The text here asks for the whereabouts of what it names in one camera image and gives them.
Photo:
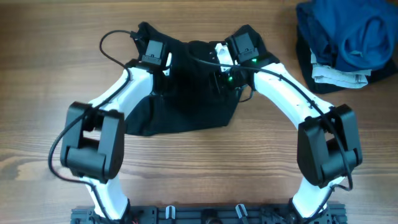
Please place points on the black t-shirt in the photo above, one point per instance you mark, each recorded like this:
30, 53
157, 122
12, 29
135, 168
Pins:
197, 94

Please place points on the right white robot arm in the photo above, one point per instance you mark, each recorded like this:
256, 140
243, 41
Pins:
328, 147

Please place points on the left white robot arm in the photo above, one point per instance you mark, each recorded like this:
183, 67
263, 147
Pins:
93, 143

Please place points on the white folded garment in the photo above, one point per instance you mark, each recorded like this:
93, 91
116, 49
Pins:
328, 75

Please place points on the blue garment on pile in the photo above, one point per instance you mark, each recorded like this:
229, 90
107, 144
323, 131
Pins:
349, 35

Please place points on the black garment under pile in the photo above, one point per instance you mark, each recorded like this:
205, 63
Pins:
304, 58

